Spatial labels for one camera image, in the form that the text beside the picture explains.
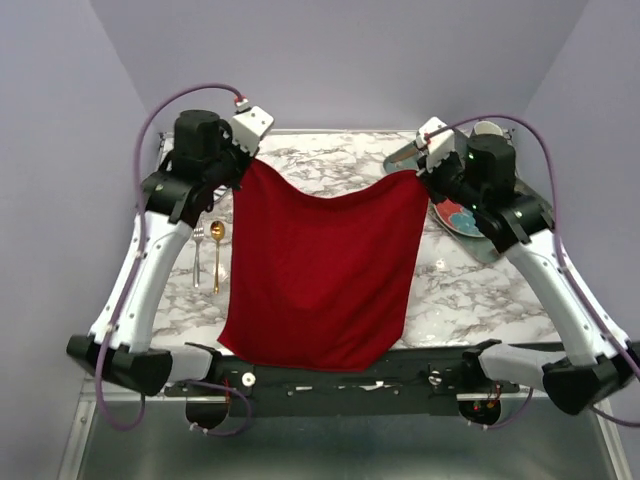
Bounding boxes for striped white saucer plate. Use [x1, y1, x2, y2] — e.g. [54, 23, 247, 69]
[213, 186, 232, 204]

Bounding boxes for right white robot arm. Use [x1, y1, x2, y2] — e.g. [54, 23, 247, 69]
[416, 129, 639, 415]

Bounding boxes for red blue patterned plate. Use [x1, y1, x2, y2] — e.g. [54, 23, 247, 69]
[434, 200, 484, 238]

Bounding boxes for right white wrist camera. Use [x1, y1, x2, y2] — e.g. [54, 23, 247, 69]
[414, 116, 455, 172]

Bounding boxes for gold spoon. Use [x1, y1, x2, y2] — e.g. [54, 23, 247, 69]
[209, 220, 226, 294]

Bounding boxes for aluminium rail frame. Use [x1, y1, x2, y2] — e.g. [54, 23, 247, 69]
[60, 393, 632, 479]

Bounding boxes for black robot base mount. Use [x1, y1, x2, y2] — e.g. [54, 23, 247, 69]
[164, 346, 521, 432]

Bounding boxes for red cloth napkin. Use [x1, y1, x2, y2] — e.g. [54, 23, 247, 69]
[218, 161, 429, 372]

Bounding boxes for green floral tray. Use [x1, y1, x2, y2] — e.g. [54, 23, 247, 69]
[382, 127, 551, 261]

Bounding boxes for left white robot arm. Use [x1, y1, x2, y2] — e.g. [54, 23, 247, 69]
[66, 101, 274, 397]

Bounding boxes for dark green white cup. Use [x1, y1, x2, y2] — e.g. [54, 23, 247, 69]
[469, 120, 506, 144]

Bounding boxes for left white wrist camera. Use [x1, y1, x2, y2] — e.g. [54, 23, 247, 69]
[229, 98, 274, 156]

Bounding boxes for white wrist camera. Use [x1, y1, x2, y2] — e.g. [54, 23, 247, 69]
[229, 98, 274, 156]
[414, 116, 455, 172]

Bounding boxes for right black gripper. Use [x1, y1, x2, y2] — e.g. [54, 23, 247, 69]
[416, 144, 486, 213]

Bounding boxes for silver fork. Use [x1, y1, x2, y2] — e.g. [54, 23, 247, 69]
[192, 226, 204, 288]

